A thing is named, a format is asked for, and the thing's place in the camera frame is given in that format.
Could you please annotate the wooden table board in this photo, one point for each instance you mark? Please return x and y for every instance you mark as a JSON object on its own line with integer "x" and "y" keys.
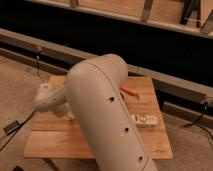
{"x": 54, "y": 137}

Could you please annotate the white toy block cluster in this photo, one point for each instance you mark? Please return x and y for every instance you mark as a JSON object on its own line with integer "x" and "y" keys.
{"x": 145, "y": 121}

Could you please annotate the white sponge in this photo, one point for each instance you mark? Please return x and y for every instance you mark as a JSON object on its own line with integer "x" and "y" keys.
{"x": 70, "y": 117}

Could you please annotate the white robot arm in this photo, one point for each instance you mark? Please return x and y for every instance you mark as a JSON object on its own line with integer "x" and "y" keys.
{"x": 91, "y": 90}

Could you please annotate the black power adapter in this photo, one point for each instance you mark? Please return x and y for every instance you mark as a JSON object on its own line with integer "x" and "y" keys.
{"x": 11, "y": 127}

